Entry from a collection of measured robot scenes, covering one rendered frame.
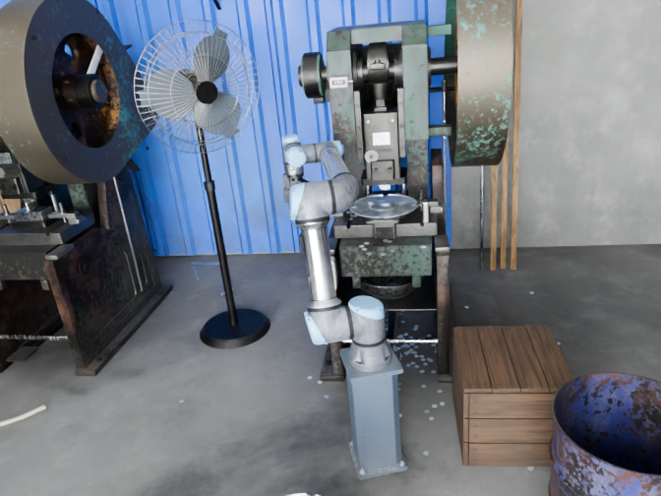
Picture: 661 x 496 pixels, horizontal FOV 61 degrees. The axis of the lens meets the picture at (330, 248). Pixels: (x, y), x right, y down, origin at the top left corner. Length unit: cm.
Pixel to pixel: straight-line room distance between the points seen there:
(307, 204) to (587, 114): 235
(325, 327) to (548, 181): 233
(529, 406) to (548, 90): 214
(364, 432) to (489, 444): 45
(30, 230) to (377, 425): 196
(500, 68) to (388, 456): 142
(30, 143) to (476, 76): 175
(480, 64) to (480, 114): 17
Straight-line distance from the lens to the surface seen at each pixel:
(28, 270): 309
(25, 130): 258
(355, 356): 196
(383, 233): 244
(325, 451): 235
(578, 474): 177
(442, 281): 241
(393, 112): 239
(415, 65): 232
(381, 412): 207
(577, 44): 372
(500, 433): 219
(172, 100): 263
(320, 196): 182
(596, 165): 390
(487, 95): 207
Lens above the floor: 160
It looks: 23 degrees down
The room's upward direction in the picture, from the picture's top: 5 degrees counter-clockwise
